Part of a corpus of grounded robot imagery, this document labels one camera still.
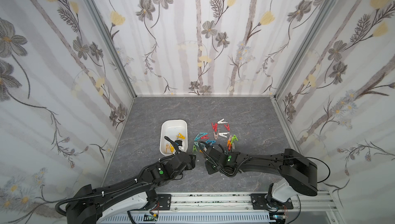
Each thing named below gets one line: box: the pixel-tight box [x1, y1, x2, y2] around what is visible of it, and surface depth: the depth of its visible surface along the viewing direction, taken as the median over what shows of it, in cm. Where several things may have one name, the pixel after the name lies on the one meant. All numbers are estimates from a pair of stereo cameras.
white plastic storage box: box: [159, 119, 188, 156], surface depth 100 cm
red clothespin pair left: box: [210, 122, 219, 133], surface depth 103 cm
